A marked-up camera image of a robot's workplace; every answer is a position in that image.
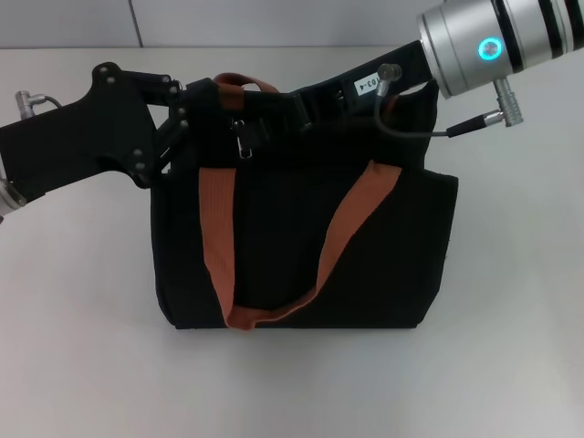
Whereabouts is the left gripper cable with connector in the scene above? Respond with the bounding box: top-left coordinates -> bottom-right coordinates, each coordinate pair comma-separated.
15,89 -> 63,120

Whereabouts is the right gripper cable with connectors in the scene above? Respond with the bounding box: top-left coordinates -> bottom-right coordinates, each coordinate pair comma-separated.
373,62 -> 526,138

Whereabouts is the black bag with orange handles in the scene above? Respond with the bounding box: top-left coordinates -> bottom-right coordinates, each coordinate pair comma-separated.
149,72 -> 460,332

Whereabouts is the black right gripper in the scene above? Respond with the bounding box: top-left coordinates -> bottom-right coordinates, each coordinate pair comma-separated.
236,40 -> 433,147

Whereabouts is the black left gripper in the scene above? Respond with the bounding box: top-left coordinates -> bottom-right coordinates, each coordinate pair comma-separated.
0,61 -> 220,204

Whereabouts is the silver zipper pull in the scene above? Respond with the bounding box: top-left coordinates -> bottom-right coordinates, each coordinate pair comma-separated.
231,118 -> 255,161

